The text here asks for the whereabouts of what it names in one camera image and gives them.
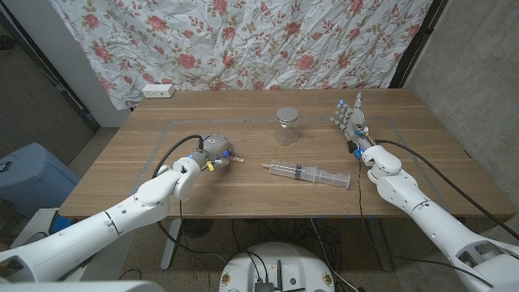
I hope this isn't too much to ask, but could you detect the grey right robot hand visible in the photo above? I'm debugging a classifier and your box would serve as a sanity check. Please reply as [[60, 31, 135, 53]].
[[329, 91, 376, 159]]

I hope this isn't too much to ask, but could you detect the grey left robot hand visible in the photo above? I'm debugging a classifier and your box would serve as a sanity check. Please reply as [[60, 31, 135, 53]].
[[188, 134, 236, 172]]

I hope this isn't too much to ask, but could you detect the clear plastic syringe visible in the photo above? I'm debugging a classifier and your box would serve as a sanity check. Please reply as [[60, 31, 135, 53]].
[[260, 159, 351, 190]]

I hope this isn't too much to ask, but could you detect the grey metal jar lid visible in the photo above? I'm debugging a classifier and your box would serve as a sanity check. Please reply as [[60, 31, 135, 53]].
[[276, 106, 299, 123]]

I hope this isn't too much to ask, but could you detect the clear plastic jar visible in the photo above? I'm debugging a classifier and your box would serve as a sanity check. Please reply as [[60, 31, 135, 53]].
[[273, 117, 300, 147]]

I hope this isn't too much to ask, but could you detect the grey tape outline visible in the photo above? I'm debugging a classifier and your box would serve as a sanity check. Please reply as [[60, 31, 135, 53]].
[[131, 115, 455, 216]]

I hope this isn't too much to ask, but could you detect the white power strip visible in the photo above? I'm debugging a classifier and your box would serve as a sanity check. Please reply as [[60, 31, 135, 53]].
[[141, 83, 176, 99]]

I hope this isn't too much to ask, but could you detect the black round fan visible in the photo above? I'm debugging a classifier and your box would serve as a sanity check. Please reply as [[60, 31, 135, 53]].
[[181, 218, 215, 238]]

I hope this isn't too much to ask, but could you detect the black backdrop stand pole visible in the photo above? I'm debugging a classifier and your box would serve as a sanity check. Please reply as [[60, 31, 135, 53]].
[[388, 0, 449, 89]]

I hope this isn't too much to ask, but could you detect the white table leg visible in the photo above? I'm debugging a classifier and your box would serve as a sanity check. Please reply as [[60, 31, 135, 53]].
[[367, 218, 393, 272], [160, 218, 183, 271]]

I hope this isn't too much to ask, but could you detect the floral backdrop cloth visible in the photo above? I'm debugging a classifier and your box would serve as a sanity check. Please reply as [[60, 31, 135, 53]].
[[48, 0, 434, 110]]

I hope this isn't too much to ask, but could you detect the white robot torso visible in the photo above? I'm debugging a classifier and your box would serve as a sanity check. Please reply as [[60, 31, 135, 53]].
[[218, 242, 336, 292]]

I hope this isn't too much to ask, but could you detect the blue plastic bin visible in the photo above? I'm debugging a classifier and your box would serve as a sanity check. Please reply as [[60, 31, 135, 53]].
[[0, 141, 81, 218]]

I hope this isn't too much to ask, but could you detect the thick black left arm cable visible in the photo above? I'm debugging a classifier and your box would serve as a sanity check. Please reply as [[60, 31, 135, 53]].
[[152, 134, 226, 263]]

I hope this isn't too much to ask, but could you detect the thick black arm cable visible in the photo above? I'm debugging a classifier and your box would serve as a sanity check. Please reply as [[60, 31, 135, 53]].
[[375, 139, 519, 241], [152, 134, 226, 263]]

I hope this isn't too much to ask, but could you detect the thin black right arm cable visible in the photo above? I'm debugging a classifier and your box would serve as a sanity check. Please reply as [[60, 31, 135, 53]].
[[356, 157, 494, 288]]

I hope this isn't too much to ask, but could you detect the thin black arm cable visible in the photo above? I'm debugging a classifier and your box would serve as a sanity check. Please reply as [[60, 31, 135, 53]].
[[356, 157, 494, 288], [178, 198, 195, 264]]

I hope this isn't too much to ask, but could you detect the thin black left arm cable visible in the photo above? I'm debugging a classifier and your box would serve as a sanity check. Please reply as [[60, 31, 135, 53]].
[[178, 198, 195, 264]]

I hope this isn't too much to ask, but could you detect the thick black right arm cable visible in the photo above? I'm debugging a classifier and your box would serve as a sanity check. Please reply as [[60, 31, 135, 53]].
[[375, 139, 519, 241]]

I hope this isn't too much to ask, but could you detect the black torso cable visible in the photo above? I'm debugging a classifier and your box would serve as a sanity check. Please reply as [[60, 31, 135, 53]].
[[242, 249, 270, 291]]

